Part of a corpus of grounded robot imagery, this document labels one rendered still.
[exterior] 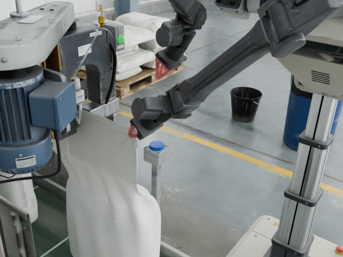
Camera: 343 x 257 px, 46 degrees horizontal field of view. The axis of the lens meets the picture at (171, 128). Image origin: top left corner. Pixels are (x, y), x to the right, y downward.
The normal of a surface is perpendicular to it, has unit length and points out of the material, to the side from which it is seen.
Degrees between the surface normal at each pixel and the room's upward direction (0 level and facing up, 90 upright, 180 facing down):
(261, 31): 78
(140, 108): 72
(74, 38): 90
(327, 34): 40
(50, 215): 0
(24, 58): 90
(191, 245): 0
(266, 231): 0
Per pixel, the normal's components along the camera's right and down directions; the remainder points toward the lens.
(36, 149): 0.73, 0.36
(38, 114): -0.21, 0.45
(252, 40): -0.82, 0.03
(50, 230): 0.04, -0.88
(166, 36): -0.67, 0.22
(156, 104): 0.58, -0.35
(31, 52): 0.86, 0.26
